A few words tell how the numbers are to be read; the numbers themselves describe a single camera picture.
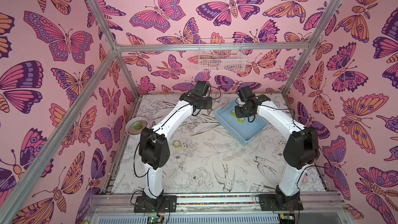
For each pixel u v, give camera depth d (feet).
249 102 2.16
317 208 2.33
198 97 2.11
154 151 1.62
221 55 3.13
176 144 3.10
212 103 2.60
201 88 2.22
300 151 1.60
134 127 2.92
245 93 2.34
